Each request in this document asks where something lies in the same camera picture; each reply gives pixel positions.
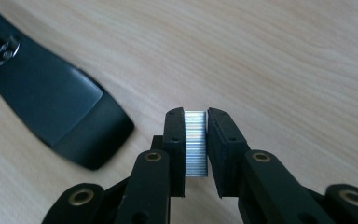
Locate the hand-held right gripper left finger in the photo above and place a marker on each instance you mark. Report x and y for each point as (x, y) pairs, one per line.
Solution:
(174, 155)

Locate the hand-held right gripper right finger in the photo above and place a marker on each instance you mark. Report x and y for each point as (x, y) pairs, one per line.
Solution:
(227, 161)

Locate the silver staple strip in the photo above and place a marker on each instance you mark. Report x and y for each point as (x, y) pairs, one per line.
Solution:
(195, 143)

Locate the black stapler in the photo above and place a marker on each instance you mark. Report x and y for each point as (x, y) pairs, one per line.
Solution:
(59, 105)

